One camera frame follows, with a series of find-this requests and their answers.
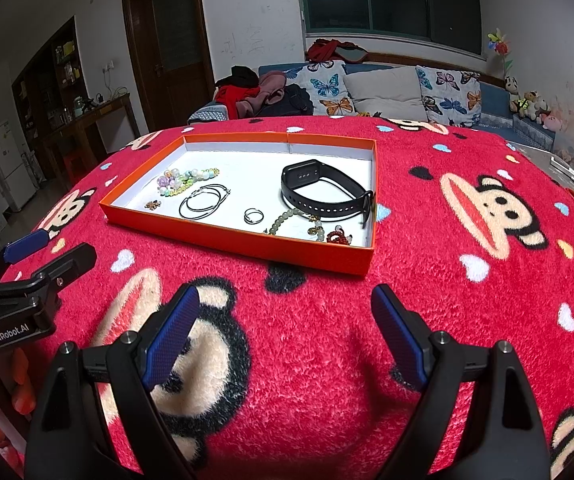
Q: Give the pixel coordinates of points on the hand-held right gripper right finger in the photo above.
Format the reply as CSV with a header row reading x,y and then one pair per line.
x,y
397,335

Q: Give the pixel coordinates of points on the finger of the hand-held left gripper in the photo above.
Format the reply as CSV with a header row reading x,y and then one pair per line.
x,y
67,262
27,246

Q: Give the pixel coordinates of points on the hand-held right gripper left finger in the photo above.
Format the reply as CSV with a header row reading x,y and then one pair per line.
x,y
172,340

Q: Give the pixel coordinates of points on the small gold flower charm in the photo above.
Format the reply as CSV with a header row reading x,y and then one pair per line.
x,y
153,205

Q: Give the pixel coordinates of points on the red charm pendant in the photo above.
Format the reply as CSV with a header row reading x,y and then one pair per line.
x,y
338,237

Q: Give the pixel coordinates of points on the silver hoop earring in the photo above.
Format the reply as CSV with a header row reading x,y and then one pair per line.
x,y
181,208
226,191

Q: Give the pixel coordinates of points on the orange cardboard box tray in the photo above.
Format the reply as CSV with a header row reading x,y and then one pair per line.
x,y
247,170

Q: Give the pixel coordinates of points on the black smart watch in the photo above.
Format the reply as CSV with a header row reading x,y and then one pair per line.
x,y
299,172

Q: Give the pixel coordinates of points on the person's left hand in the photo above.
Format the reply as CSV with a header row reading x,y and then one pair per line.
x,y
23,385

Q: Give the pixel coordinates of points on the red cartoon printed blanket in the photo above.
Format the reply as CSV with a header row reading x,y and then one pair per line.
x,y
317,360

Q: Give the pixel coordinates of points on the white refrigerator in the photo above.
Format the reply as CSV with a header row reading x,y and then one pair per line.
x,y
9,160

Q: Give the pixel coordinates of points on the red stool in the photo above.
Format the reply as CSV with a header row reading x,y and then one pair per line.
x,y
73,162

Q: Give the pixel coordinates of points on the wooden desk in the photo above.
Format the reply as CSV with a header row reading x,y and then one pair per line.
x,y
97,120

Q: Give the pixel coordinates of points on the glass kettle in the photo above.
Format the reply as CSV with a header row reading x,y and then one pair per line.
x,y
80,105

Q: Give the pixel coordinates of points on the dark wooden display cabinet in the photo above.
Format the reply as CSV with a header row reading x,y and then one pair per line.
x,y
52,85

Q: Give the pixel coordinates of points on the red garment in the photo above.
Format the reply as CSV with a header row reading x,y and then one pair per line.
x,y
229,96

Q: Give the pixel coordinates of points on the dark wooden door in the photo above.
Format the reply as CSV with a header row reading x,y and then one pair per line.
x,y
172,45

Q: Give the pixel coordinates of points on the beige cushion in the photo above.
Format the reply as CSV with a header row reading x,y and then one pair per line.
x,y
384,92

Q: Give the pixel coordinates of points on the butterfly print pillow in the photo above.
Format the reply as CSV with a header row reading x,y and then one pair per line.
x,y
329,87
449,95

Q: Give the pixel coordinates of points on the black garment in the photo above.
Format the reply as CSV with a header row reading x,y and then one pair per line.
x,y
239,76

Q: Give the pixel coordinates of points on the blue sofa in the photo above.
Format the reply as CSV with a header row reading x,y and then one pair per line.
x,y
494,97

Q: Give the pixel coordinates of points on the black backpack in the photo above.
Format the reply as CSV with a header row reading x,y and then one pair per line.
x,y
289,100

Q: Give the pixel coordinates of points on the pink plush toy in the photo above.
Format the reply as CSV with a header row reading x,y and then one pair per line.
x,y
553,121

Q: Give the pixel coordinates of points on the brown plush toy with vest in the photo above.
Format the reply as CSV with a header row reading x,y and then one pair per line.
x,y
529,105

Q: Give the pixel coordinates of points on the pink garment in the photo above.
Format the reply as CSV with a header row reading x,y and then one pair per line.
x,y
267,87

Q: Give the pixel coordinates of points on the black and white plush toy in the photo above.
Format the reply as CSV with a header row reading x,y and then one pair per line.
x,y
512,87

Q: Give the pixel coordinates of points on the red cloth on sofa back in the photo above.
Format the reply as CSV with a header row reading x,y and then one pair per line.
x,y
334,49

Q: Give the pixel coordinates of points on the colourful pinwheel flower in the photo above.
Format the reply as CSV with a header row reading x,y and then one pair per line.
x,y
499,45

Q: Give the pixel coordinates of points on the window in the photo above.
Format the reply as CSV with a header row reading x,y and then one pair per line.
x,y
392,0

